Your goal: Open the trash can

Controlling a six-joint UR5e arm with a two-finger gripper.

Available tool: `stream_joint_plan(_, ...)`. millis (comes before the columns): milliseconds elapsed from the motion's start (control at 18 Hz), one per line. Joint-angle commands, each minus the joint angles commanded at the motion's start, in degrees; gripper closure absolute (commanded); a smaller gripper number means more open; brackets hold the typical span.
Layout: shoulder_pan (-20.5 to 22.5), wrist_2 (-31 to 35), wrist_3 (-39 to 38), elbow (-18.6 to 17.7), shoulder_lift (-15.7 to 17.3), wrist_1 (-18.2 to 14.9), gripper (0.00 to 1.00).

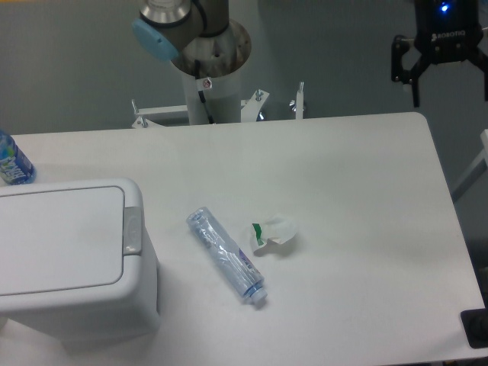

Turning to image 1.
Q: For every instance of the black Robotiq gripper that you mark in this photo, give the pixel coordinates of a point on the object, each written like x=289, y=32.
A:
x=446, y=31

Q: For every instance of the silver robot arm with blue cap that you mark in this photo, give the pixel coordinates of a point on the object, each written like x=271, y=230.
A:
x=165, y=28

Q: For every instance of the white trash can body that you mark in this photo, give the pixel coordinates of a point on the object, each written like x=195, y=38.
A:
x=127, y=308

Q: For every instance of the white trash can lid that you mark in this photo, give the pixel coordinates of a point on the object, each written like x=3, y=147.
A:
x=61, y=240

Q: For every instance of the crumpled white paper wrapper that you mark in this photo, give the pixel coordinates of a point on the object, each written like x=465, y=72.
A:
x=275, y=235

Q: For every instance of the crushed clear plastic bottle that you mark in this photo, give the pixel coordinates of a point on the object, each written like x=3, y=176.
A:
x=226, y=254

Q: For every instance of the blue labelled water bottle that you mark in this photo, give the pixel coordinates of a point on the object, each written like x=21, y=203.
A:
x=16, y=168

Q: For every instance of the white frame at right edge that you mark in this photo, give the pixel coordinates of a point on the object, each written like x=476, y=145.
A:
x=473, y=172

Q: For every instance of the white metal base frame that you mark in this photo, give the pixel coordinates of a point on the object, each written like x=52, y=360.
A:
x=203, y=110

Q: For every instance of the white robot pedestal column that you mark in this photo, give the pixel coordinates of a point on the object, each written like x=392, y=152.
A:
x=213, y=64

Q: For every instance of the black mount at table edge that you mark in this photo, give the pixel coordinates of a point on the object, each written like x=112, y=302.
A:
x=475, y=327

